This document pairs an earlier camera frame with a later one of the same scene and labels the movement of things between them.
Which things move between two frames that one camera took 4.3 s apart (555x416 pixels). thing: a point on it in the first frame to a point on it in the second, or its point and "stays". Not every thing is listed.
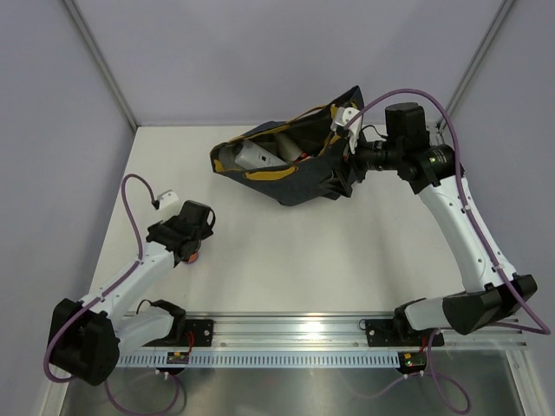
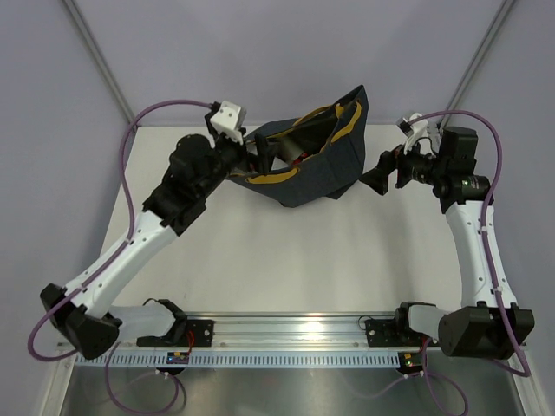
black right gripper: x=340 y=181 to x=389 y=161
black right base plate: x=390 y=333 stays
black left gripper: x=166 y=223 to x=264 y=152
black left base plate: x=202 y=330 stays
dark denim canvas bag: x=298 y=160 stays
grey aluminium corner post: x=101 y=62 stays
